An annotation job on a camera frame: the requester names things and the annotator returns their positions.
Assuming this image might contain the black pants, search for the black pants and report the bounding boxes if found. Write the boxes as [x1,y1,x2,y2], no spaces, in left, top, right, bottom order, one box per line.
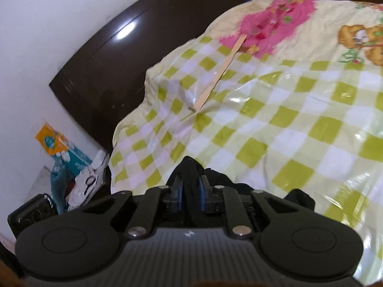
[165,155,316,216]

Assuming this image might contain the white plastic bag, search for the white plastic bag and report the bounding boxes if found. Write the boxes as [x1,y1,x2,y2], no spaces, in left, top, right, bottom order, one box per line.
[67,150,110,211]

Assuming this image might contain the wooden back scratcher stick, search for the wooden back scratcher stick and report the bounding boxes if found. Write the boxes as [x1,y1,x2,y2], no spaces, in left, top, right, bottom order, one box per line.
[191,34,247,112]

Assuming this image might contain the black device on floor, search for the black device on floor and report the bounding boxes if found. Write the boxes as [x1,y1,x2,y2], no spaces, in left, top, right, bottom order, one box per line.
[7,193,58,238]

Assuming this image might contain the orange blue tissue pack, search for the orange blue tissue pack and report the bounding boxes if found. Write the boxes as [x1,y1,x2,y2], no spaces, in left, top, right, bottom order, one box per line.
[35,123,92,176]

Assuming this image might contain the dark wooden headboard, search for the dark wooden headboard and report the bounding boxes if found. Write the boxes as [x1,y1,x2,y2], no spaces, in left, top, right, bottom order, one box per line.
[49,0,246,149]

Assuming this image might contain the checkered floral bed sheet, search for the checkered floral bed sheet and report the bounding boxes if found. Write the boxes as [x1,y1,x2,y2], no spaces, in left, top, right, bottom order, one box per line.
[109,0,382,284]

